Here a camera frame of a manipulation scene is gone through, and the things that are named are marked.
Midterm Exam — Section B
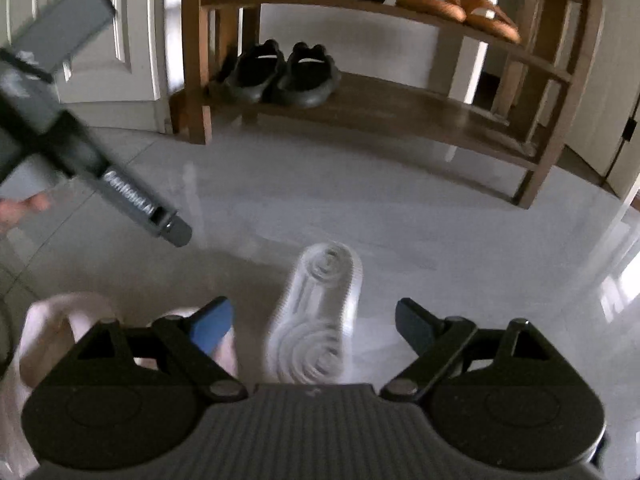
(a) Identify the white panelled cabinet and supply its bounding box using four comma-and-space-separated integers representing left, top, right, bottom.
0, 0, 173, 133

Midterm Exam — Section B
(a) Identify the black clog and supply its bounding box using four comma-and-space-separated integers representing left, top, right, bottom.
272, 41, 342, 107
220, 39, 286, 105

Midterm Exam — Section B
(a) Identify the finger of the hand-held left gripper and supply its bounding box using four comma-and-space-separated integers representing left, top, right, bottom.
156, 207, 194, 249

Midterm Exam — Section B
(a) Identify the person's left hand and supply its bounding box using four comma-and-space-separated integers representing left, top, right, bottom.
0, 192, 52, 235

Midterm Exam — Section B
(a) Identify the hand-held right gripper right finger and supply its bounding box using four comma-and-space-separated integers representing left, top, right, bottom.
380, 298, 596, 403

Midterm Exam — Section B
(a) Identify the pink waffle-knit slipper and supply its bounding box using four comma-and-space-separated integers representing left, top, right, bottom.
264, 241, 363, 383

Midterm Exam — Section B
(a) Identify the brown sandal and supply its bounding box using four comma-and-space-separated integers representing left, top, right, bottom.
395, 0, 467, 23
462, 0, 522, 45

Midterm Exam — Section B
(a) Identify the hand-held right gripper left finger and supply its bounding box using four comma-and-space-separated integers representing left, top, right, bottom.
35, 296, 248, 403

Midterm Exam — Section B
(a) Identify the wooden shoe rack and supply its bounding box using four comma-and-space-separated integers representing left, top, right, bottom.
170, 0, 608, 209

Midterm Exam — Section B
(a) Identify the pink plush slipper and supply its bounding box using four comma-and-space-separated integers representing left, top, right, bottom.
5, 296, 238, 468

